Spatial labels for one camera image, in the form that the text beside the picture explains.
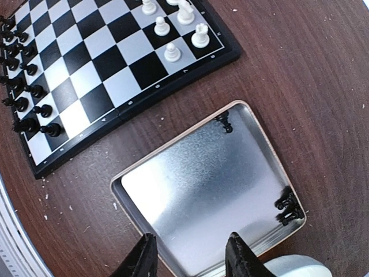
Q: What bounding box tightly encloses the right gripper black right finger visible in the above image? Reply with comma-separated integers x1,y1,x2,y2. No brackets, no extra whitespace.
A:
225,232,275,277

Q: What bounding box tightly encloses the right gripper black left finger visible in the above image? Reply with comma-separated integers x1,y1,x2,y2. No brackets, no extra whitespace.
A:
111,233,158,277

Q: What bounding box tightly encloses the black chess knight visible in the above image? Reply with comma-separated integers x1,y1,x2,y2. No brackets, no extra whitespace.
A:
276,209,304,226
0,30,14,42

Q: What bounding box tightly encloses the black chess pawn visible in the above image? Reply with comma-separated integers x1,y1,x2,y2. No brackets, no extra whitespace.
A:
17,44,35,57
13,30,29,43
40,123,62,137
274,186,297,210
20,63,38,76
32,104,52,118
214,110,233,133
24,85,45,99

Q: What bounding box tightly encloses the wooden rimmed metal tray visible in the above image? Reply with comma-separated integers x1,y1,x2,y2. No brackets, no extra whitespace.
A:
111,100,306,276

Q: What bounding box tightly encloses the black chess rook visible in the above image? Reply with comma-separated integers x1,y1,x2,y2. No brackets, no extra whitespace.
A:
0,15,16,30
12,118,39,133

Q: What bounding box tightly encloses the black chess bishop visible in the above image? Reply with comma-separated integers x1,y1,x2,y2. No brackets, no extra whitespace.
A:
2,97,29,112
0,76,24,92

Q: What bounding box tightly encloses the black and white chessboard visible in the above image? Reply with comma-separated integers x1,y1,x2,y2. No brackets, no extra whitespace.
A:
1,1,242,179

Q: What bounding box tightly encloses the black chess king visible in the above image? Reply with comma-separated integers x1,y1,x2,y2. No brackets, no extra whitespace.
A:
0,57,20,71

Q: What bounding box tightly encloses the white chess pawn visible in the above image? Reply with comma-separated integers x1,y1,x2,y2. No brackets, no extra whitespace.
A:
154,16,170,36
141,0,157,16
164,43,181,62

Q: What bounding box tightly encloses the white chess rook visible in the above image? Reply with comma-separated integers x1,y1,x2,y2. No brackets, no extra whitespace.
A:
191,23,210,48

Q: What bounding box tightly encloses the white chess knight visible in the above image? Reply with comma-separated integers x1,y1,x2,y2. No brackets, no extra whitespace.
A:
177,0,195,25

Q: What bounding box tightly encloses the white ceramic bowl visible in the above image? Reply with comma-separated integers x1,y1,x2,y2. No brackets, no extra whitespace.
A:
264,254,333,277

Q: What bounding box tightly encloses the aluminium front rail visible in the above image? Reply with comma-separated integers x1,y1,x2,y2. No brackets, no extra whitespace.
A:
1,180,53,276

